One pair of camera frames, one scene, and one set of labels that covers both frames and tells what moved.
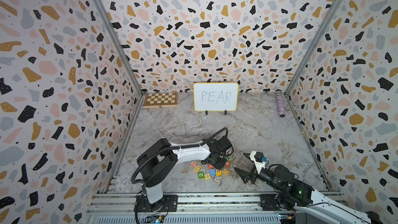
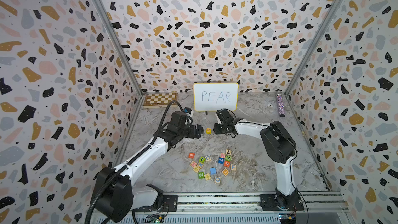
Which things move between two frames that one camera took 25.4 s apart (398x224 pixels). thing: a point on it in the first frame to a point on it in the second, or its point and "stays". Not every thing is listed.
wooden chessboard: [160, 100] stays
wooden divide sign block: [196, 169] stays
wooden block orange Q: [225, 171] stays
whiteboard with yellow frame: [215, 97] stays
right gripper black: [249, 176] to [214, 128]
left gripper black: [219, 167] to [199, 131]
